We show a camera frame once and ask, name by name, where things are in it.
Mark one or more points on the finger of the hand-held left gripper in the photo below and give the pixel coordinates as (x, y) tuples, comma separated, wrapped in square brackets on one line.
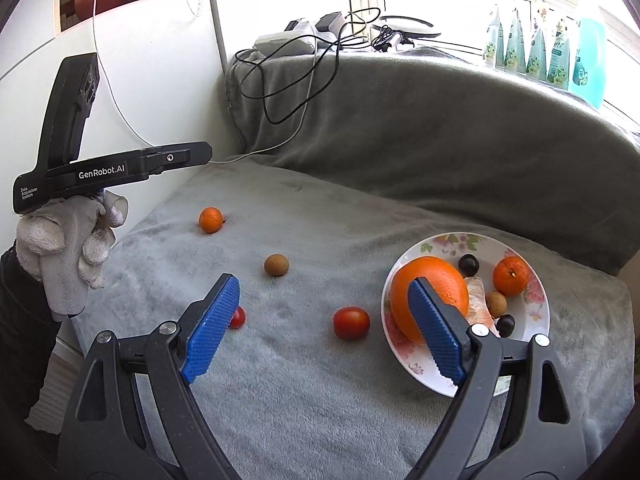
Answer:
[(175, 157)]

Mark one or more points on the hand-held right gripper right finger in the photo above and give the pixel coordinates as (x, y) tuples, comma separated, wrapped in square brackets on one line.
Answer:
[(437, 332)]

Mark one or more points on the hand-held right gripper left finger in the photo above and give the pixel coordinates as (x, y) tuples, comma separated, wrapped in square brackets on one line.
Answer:
[(212, 327)]

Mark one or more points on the large orange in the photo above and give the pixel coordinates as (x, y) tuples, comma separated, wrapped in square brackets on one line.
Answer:
[(440, 280)]

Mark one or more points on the white floral plate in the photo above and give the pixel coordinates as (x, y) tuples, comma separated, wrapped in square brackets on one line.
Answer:
[(522, 332)]

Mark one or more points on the small tangerine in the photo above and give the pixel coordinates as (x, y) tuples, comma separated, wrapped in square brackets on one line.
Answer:
[(511, 276), (211, 220)]

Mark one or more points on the person's left forearm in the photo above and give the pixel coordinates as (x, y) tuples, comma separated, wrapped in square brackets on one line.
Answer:
[(25, 325)]

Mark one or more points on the person's left hand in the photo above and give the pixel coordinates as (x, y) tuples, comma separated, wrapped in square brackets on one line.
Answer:
[(60, 242)]

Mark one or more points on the red cherry tomato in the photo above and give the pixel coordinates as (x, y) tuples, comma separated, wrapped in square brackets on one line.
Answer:
[(238, 317), (351, 323)]

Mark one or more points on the pale pink translucent piece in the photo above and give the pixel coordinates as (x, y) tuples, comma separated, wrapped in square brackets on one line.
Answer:
[(477, 305)]

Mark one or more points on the white cabinet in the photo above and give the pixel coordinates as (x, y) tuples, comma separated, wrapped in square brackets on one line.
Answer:
[(150, 60)]

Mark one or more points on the light grey fleece blanket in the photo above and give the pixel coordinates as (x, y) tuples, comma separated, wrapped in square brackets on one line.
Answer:
[(310, 410)]

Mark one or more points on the white ribbed panel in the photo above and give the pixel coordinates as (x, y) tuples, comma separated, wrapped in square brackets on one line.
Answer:
[(55, 385)]

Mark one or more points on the dark grey sofa backrest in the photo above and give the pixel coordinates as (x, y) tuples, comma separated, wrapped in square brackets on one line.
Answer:
[(425, 135)]

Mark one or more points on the grey power adapter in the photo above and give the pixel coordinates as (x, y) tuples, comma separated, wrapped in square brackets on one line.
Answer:
[(332, 22)]

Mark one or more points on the green floral bottle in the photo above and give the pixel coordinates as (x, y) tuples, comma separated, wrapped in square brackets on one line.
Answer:
[(559, 65), (514, 50), (492, 45), (536, 57)]

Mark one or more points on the teal liquid bottle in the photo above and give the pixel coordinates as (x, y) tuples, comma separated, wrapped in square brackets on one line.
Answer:
[(589, 60)]

